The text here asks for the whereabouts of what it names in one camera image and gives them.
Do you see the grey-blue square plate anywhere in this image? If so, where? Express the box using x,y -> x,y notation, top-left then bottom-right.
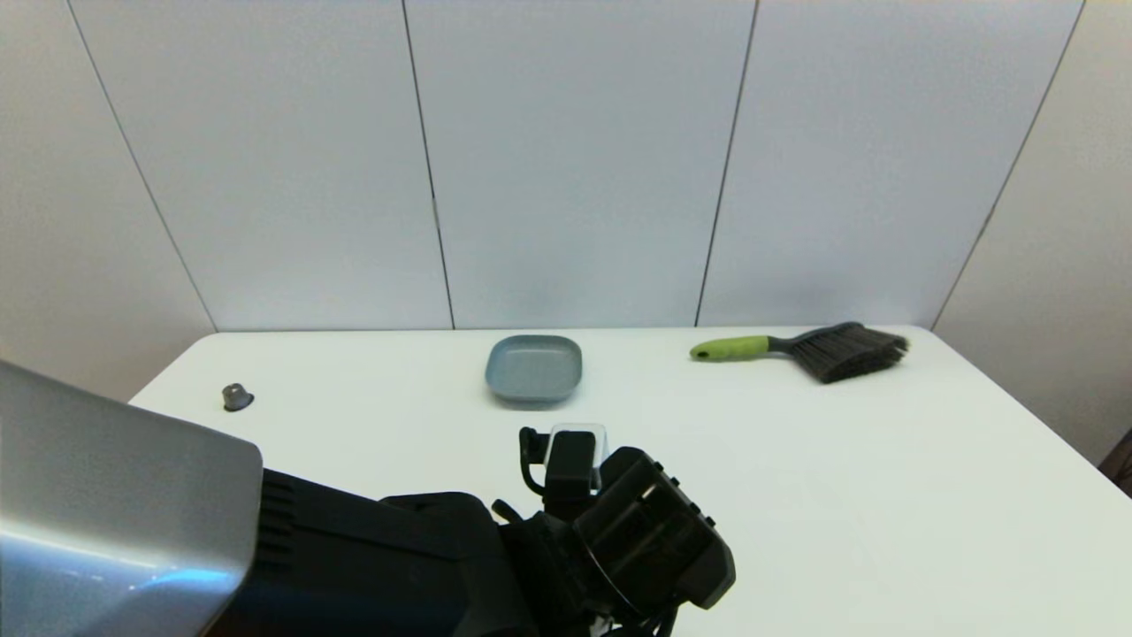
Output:
485,334 -> 584,406

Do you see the brown object beside table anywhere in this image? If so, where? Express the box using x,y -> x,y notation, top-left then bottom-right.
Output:
1099,428 -> 1132,498

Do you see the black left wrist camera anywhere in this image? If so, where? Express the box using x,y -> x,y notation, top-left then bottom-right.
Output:
544,424 -> 608,519

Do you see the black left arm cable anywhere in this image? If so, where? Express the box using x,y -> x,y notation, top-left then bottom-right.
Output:
518,426 -> 550,497

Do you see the green-handled black bristle brush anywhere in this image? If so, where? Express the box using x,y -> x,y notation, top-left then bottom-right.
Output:
690,322 -> 910,385

